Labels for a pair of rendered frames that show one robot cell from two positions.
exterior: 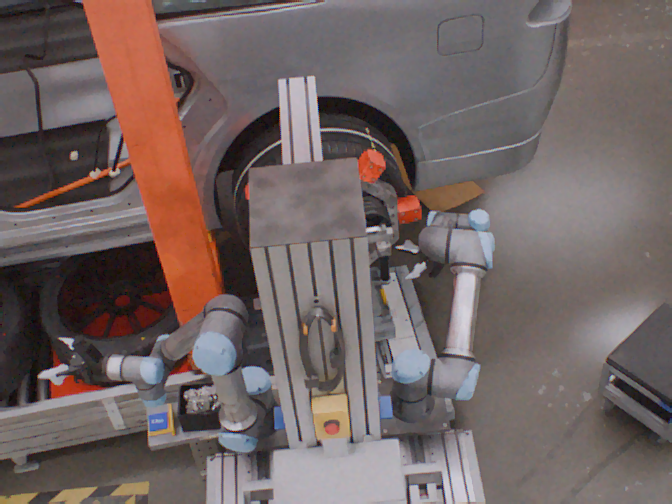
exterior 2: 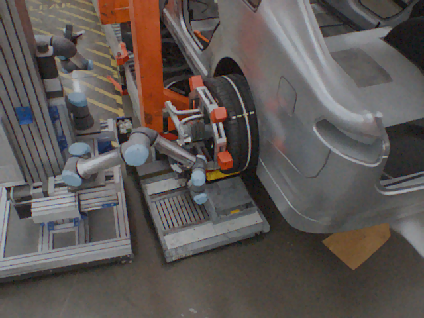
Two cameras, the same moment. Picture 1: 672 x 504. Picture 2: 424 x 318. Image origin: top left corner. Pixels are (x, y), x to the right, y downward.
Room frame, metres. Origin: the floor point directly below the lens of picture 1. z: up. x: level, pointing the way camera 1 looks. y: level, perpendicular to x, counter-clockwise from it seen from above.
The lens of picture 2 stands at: (2.04, -2.01, 2.65)
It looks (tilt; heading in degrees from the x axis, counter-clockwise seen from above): 45 degrees down; 76
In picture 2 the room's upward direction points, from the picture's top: 2 degrees clockwise
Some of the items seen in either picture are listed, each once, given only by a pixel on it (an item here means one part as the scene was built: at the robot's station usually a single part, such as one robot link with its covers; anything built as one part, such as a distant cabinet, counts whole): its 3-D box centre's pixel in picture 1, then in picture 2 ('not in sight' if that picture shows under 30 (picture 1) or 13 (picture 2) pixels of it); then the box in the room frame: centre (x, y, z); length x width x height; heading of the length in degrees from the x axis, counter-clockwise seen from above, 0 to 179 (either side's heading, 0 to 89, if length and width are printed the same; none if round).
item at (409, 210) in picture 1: (407, 210); (224, 160); (2.64, -0.29, 0.85); 0.09 x 0.08 x 0.07; 97
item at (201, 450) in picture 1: (207, 451); (128, 153); (2.06, 0.58, 0.21); 0.10 x 0.10 x 0.42; 7
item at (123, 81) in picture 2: not in sight; (122, 74); (2.13, 1.66, 0.30); 0.09 x 0.05 x 0.50; 97
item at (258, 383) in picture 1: (252, 391); (77, 103); (1.78, 0.30, 0.98); 0.13 x 0.12 x 0.14; 164
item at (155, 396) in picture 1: (152, 384); (69, 64); (1.75, 0.59, 1.11); 0.11 x 0.08 x 0.11; 164
